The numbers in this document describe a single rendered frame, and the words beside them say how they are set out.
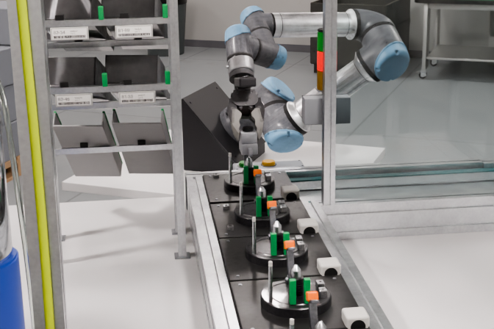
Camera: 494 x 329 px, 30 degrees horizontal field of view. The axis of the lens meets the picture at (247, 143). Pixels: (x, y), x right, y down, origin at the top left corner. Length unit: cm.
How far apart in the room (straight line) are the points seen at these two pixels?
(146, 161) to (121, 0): 51
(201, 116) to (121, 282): 92
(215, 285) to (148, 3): 71
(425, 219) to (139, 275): 78
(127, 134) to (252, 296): 72
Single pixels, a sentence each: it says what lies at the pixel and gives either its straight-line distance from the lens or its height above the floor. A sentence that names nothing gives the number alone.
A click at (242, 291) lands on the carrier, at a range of 191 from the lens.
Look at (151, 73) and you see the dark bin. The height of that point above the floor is 133.
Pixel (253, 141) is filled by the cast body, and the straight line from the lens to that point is 249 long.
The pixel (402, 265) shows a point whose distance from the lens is 233.
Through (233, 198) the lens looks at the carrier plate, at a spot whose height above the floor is 97.
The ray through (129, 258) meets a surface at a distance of 238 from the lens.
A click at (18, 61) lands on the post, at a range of 132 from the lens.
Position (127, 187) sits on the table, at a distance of 292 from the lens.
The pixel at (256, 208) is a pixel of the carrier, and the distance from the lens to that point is 225.
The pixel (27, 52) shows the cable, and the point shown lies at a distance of 130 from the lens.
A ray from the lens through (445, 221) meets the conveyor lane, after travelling 253.
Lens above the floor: 177
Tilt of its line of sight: 16 degrees down
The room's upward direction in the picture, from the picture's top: 1 degrees counter-clockwise
